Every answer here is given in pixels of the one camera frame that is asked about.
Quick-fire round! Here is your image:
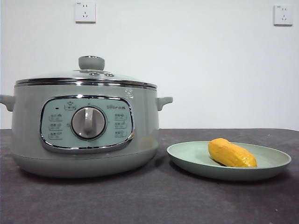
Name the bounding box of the glass lid with green knob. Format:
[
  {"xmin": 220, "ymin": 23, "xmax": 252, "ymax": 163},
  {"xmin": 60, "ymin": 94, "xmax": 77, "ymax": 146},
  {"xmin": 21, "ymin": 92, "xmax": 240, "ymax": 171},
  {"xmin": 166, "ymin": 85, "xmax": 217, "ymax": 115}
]
[{"xmin": 15, "ymin": 55, "xmax": 157, "ymax": 90}]

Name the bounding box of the yellow corn cob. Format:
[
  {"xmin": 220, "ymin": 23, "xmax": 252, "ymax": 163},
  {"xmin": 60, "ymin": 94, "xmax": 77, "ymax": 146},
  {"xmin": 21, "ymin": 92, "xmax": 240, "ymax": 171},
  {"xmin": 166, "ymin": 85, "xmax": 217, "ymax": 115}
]
[{"xmin": 207, "ymin": 138, "xmax": 258, "ymax": 168}]

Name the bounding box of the pale green round plate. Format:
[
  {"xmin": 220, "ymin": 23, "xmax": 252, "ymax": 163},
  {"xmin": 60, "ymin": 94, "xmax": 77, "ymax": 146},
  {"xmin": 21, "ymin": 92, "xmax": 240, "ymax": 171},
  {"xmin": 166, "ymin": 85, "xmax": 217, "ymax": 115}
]
[{"xmin": 166, "ymin": 140, "xmax": 292, "ymax": 182}]

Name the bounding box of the pale green electric steamer pot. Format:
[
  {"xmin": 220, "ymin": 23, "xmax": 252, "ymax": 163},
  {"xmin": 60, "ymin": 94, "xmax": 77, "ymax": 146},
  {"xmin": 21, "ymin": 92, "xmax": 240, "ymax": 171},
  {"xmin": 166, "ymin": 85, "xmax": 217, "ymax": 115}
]
[{"xmin": 0, "ymin": 84, "xmax": 174, "ymax": 179}]

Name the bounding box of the white wall socket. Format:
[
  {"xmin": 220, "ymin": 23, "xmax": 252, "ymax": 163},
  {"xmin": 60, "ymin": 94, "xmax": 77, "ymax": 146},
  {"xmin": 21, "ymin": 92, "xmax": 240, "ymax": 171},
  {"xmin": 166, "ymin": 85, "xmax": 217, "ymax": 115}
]
[
  {"xmin": 273, "ymin": 5, "xmax": 294, "ymax": 27},
  {"xmin": 75, "ymin": 1, "xmax": 97, "ymax": 24}
]

